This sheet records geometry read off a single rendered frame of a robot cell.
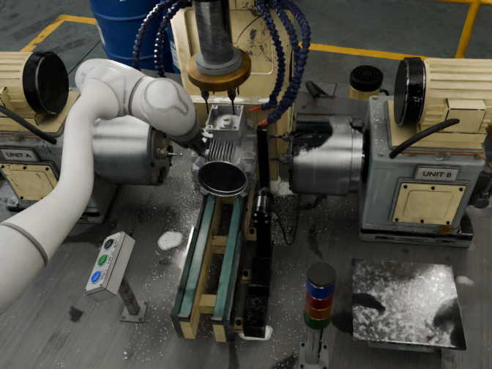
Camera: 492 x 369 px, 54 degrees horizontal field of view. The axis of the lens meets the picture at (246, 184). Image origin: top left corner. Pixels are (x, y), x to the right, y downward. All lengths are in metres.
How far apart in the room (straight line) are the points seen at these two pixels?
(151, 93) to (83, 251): 0.78
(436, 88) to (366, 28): 2.96
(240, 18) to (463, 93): 0.66
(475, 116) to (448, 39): 2.91
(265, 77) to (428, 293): 0.81
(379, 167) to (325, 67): 2.44
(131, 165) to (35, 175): 0.31
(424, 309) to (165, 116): 0.81
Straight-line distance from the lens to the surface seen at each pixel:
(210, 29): 1.28
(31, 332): 1.60
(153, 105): 1.06
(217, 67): 1.32
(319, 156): 1.38
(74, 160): 0.96
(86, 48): 4.34
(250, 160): 1.45
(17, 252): 0.81
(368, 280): 1.38
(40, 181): 1.65
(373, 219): 1.53
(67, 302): 1.60
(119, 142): 1.49
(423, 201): 1.46
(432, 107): 1.32
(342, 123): 1.43
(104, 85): 1.12
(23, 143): 1.57
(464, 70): 1.34
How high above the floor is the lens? 2.08
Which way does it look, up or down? 47 degrees down
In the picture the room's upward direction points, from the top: 5 degrees counter-clockwise
